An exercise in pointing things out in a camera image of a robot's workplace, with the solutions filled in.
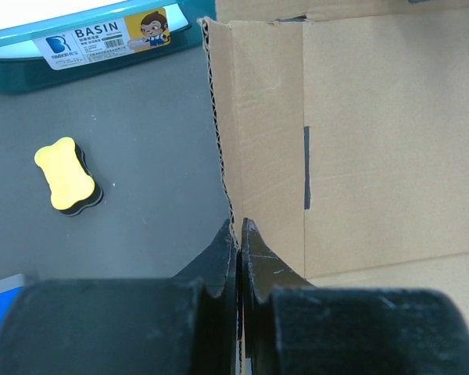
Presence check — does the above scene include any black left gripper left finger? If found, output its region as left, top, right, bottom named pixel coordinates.
left=0, top=223, right=237, bottom=374

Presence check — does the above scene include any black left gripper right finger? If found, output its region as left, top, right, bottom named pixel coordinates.
left=240, top=219, right=469, bottom=374

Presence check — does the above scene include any brown cardboard box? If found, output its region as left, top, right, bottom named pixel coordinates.
left=199, top=1, right=469, bottom=374

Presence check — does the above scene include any yellow bone-shaped eraser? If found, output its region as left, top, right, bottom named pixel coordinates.
left=34, top=137, right=103, bottom=216

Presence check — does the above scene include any teal plastic basin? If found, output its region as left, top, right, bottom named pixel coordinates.
left=0, top=1, right=216, bottom=94

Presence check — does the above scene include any white paper sheet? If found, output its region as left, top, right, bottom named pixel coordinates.
left=0, top=1, right=188, bottom=59

